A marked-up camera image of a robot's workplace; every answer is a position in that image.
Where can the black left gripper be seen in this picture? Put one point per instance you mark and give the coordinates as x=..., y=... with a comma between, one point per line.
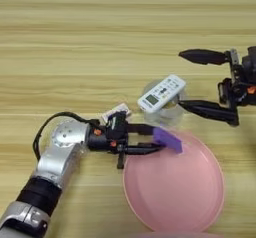
x=100, y=140

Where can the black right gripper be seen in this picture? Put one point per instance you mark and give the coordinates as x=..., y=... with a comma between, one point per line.
x=233, y=92

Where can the purple rectangular block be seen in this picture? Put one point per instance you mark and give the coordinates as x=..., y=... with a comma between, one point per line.
x=168, y=140

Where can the white remote control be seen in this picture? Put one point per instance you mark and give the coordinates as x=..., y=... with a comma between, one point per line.
x=161, y=93

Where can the pink round plate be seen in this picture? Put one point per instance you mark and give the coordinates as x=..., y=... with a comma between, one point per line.
x=173, y=188

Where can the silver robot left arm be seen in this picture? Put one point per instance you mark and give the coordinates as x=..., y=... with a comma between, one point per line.
x=53, y=162

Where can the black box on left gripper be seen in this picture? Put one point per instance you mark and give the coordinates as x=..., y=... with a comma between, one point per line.
x=117, y=125

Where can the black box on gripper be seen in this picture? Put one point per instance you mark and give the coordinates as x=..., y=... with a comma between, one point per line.
x=117, y=125
x=250, y=65

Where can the clear plastic cup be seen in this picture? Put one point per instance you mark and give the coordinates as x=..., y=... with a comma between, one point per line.
x=165, y=117

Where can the red and white small box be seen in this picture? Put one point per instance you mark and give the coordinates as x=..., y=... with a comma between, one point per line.
x=115, y=110

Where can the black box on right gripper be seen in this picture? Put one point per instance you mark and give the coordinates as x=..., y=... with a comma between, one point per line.
x=250, y=65

